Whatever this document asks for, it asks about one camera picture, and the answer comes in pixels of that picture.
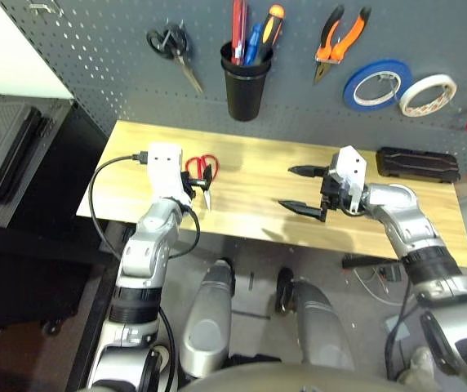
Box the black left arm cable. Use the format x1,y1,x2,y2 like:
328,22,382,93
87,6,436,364
87,152,202,263

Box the black flat tool case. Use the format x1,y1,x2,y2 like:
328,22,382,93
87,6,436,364
375,146,462,185

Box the orange black screwdriver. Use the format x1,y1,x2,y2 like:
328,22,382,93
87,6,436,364
253,3,287,65

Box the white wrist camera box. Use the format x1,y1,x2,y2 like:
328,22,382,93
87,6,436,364
146,141,196,207
327,145,369,216

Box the orange black needle-nose pliers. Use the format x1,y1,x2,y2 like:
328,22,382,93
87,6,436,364
312,3,373,86

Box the silver robot leg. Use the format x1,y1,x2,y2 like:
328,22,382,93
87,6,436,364
179,257,238,379
275,266,355,371

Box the black hard carrying case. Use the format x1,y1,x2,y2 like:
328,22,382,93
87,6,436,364
0,92,51,206

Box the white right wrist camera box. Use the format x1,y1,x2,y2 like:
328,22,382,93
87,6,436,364
327,145,369,216

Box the white floor cables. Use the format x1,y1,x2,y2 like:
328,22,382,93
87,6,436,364
353,266,407,308

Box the blue tape roll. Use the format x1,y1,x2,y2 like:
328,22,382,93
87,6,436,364
342,58,415,114

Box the worn grey sneaker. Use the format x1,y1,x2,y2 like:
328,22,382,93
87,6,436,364
406,346,437,385

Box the blue-handled screwdriver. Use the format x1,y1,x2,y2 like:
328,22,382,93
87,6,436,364
242,21,265,66

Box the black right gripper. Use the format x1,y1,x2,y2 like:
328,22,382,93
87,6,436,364
278,164,351,223

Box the black plastic cup holder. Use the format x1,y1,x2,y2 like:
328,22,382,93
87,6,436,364
220,40,275,123

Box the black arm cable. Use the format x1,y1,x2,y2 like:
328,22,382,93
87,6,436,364
87,152,202,263
384,280,423,381

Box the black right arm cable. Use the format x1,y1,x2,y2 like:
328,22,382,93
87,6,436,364
384,280,423,381

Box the black cabinet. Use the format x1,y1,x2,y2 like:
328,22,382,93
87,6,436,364
0,96,117,341

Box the black table leg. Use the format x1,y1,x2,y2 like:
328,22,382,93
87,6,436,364
340,253,403,271

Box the red-handled scissors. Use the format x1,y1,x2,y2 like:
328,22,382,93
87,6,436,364
184,154,221,212

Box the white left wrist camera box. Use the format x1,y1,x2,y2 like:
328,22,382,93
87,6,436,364
146,141,196,207

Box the black power adapter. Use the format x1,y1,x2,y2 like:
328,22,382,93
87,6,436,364
380,265,403,283

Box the red-handled screwdriver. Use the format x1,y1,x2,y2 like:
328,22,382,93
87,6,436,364
230,0,249,67

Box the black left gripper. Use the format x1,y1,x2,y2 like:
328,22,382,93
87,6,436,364
180,163,215,199

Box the grey robot torso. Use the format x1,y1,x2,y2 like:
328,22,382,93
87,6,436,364
180,360,411,392

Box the white tape roll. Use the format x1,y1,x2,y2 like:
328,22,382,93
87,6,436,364
398,73,459,118

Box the black-handled scissors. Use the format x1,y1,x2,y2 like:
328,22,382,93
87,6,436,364
145,22,205,96

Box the silver right robot leg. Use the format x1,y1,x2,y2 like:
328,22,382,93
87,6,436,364
275,266,355,371

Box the silver left robot leg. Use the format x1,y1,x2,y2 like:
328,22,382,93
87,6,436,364
179,257,238,379

